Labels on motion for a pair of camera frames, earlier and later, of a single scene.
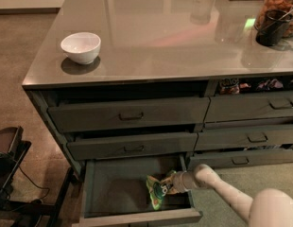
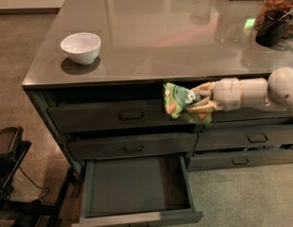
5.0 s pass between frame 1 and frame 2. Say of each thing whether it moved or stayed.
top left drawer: stayed
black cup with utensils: stayed
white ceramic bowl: stayed
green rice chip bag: moved
